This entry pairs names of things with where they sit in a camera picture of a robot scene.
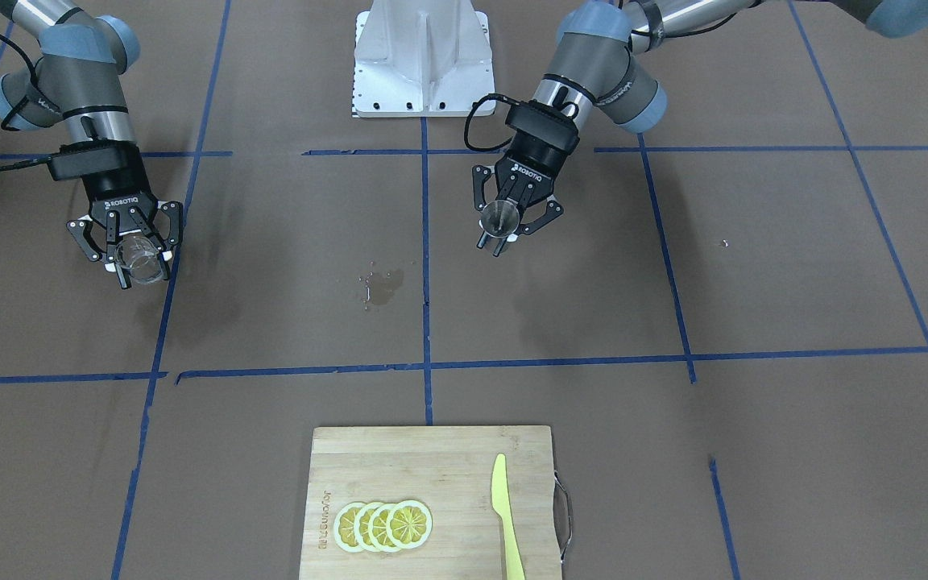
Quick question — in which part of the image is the steel jigger shaker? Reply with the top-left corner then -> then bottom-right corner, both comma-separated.
479,199 -> 520,239

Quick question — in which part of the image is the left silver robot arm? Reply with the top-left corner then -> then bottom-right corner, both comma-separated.
470,1 -> 757,256

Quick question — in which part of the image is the lemon slice four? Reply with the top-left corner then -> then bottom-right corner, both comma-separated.
334,502 -> 364,553

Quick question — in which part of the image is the bamboo cutting board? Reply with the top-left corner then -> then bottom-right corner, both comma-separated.
299,425 -> 563,579

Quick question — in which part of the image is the lemon slice two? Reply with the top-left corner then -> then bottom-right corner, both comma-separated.
365,503 -> 400,553

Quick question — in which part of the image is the lemon slice one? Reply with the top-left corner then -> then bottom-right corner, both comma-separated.
386,499 -> 433,549

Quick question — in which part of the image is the white camera stand pillar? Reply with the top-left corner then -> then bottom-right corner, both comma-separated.
351,1 -> 495,118

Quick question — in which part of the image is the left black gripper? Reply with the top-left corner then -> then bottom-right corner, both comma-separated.
471,131 -> 579,257

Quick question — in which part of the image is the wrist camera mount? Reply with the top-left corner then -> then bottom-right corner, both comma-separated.
48,140 -> 126,181
505,100 -> 579,154

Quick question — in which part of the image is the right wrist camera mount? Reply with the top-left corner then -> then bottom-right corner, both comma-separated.
48,140 -> 126,181

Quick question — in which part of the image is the yellow plastic knife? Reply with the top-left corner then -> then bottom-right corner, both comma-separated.
490,453 -> 526,579

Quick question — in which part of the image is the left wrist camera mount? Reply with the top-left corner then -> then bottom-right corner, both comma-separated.
505,100 -> 579,154

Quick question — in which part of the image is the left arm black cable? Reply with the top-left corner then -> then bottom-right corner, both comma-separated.
464,93 -> 523,152

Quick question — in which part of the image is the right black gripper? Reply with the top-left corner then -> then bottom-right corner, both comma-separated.
66,143 -> 184,290

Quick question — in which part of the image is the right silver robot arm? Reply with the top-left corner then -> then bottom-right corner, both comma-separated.
0,1 -> 184,289

